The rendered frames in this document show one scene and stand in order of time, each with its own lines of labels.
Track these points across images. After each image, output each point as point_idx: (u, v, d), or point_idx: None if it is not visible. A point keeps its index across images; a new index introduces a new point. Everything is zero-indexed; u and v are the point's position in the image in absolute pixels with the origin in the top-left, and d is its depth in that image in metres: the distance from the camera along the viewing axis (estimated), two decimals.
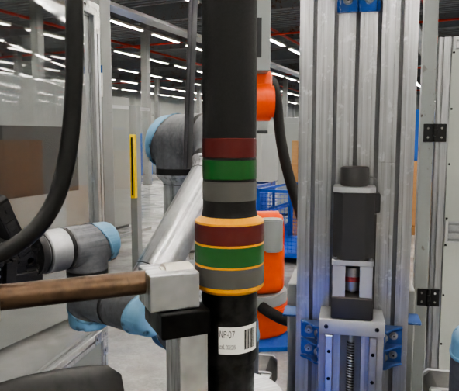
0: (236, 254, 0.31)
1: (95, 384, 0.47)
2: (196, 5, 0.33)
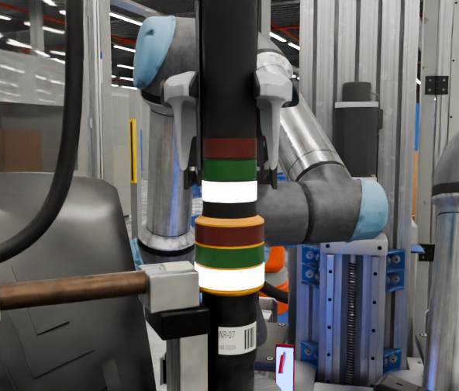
0: (236, 254, 0.31)
1: (90, 189, 0.45)
2: None
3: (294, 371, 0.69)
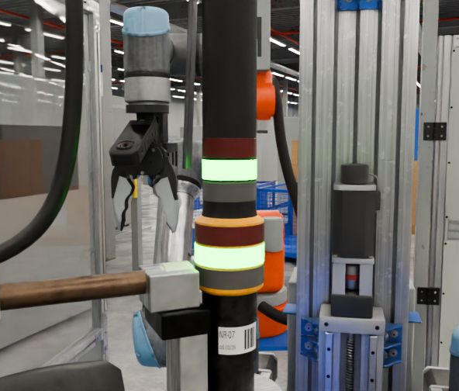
0: (236, 254, 0.31)
1: (95, 379, 0.47)
2: (196, 5, 0.33)
3: None
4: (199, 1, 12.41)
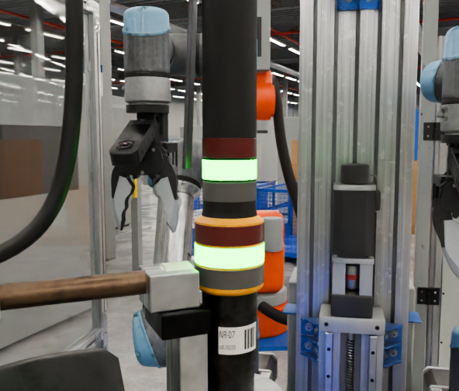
0: (236, 254, 0.31)
1: None
2: (196, 5, 0.33)
3: None
4: (199, 1, 12.41)
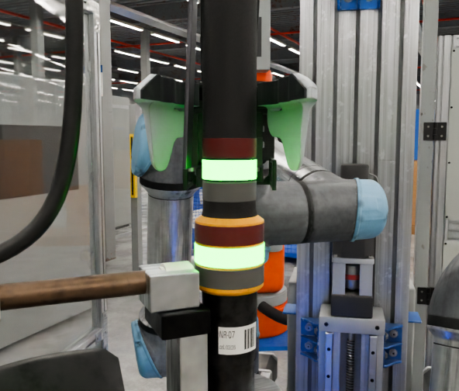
0: (236, 254, 0.31)
1: None
2: (196, 5, 0.33)
3: None
4: (199, 1, 12.41)
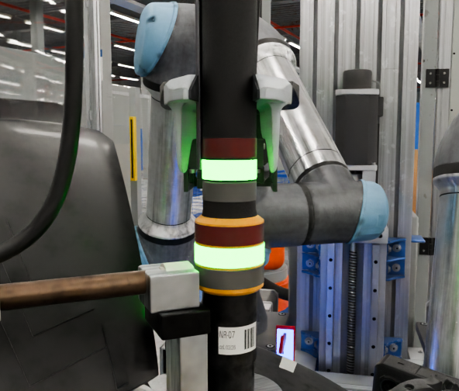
0: (236, 254, 0.31)
1: None
2: None
3: (295, 352, 0.69)
4: None
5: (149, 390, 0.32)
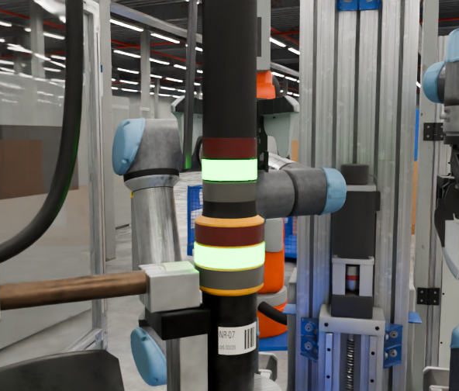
0: (236, 254, 0.31)
1: None
2: (196, 5, 0.33)
3: None
4: (199, 1, 12.41)
5: None
